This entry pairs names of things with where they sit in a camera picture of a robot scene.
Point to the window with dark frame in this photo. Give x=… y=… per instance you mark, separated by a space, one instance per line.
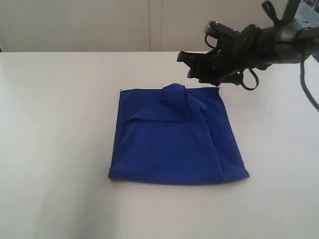
x=306 y=11

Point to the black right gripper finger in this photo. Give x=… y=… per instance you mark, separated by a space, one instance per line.
x=196 y=73
x=194 y=59

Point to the blue towel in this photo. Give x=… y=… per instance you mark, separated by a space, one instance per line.
x=175 y=136

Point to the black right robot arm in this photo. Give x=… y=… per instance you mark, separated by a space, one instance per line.
x=253 y=47

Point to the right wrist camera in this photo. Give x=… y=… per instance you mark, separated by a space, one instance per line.
x=224 y=35

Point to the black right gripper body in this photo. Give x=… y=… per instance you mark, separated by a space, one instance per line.
x=229 y=62

